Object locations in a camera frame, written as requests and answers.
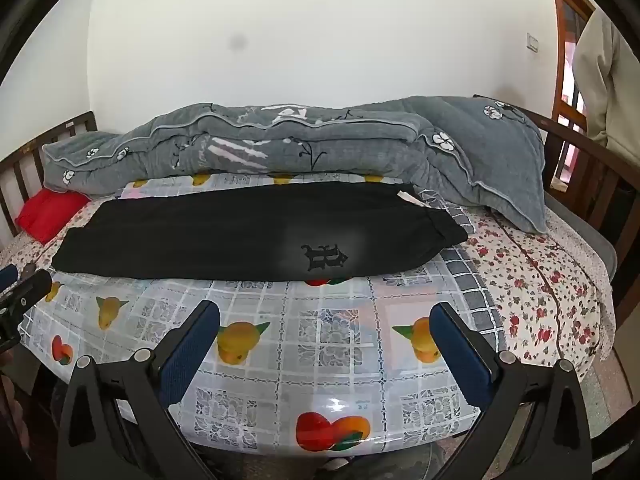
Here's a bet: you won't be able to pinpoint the grey mattress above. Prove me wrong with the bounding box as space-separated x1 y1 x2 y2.
545 192 619 286

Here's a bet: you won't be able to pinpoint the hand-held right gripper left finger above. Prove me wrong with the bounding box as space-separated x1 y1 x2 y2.
57 301 221 480

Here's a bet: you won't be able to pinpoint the fruit print plastic sheet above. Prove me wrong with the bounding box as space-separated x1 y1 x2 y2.
20 172 502 461

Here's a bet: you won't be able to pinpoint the grey floral pillow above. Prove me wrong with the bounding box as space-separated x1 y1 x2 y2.
405 95 549 234

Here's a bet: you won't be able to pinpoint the grey floral quilt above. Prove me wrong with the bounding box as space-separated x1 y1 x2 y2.
41 101 481 206

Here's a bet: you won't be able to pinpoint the wooden door frame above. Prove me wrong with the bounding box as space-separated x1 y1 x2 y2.
547 0 599 192

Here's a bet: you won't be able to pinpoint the red pillow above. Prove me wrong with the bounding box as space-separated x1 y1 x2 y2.
16 189 92 244

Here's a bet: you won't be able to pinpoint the floral bedsheet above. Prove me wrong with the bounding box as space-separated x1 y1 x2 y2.
0 180 617 382

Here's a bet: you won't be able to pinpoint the beige jacket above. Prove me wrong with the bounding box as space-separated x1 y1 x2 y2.
572 7 640 164

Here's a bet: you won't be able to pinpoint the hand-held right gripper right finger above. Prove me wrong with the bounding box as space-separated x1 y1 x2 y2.
429 302 594 480

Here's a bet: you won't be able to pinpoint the dark wooden bed frame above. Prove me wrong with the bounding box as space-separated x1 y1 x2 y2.
0 94 640 321

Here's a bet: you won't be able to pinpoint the black pants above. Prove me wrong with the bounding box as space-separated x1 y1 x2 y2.
51 181 469 282

